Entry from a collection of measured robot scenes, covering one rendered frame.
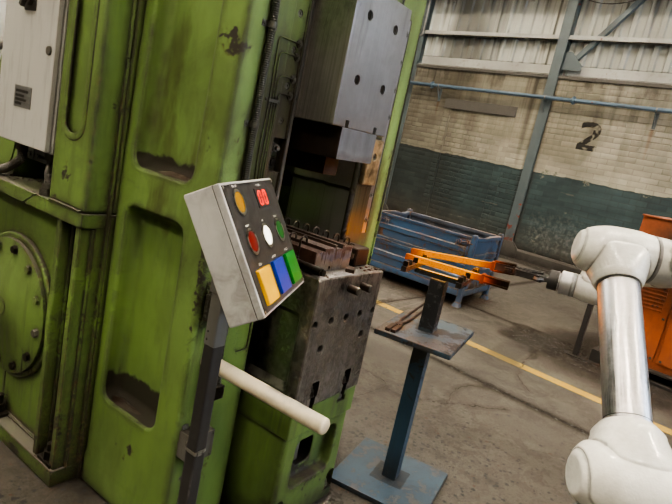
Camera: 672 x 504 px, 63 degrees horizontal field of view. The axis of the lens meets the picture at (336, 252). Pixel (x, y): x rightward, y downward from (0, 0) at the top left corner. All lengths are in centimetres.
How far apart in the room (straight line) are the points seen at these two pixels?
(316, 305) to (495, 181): 835
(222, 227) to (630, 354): 96
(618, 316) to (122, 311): 146
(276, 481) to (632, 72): 848
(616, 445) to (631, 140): 809
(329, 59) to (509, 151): 829
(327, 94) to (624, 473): 118
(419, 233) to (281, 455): 399
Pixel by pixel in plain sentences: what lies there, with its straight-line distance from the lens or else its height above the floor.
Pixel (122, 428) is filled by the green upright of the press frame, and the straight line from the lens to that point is 199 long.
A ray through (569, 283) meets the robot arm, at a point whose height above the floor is 99.
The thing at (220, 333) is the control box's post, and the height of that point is 84.
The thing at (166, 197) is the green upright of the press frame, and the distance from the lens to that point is 168.
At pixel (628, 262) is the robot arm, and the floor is 118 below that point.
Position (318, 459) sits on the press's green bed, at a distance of 221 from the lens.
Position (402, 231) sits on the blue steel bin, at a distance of 570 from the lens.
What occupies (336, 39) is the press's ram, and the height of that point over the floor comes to 160.
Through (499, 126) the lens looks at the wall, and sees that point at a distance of 1001.
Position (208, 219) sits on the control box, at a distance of 111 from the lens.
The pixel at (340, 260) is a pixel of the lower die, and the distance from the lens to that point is 182.
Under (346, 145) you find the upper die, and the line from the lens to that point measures 169.
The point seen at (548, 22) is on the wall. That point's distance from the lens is 1028.
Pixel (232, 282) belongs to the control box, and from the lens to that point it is 111.
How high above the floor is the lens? 133
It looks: 11 degrees down
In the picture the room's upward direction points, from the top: 12 degrees clockwise
